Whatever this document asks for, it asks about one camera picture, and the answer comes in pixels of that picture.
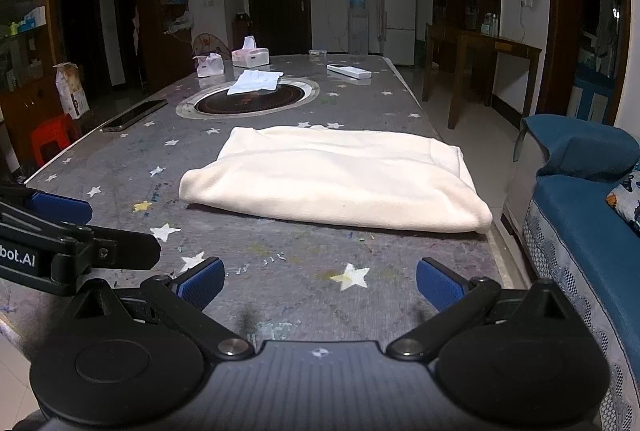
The blue cushion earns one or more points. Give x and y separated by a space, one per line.
580 146

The white crumpled tissue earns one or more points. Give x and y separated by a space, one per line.
255 81

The red plastic stool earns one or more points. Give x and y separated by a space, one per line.
50 131

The white and brown paper bag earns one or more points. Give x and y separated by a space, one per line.
72 93

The low white tissue box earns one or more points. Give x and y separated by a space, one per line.
209 67

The tall white tissue box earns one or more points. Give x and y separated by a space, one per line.
252 56

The dark wooden side desk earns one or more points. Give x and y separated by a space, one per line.
500 43

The wooden glass-shelf cabinet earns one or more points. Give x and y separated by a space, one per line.
25 76

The blue sofa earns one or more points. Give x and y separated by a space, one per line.
590 231

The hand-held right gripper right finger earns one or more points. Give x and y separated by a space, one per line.
440 283

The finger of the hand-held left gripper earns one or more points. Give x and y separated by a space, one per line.
60 207
125 246

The cream garment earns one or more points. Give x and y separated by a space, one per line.
325 181

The black smartphone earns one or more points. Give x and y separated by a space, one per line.
135 115

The round built-in hotplate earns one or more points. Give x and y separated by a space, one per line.
270 103

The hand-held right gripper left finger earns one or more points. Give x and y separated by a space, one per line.
202 283

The butterfly print cushion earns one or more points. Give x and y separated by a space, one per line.
627 203

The grey star-print table cover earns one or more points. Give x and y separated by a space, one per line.
280 256

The white refrigerator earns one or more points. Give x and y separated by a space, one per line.
400 11

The white remote control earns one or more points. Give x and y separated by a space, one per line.
350 71

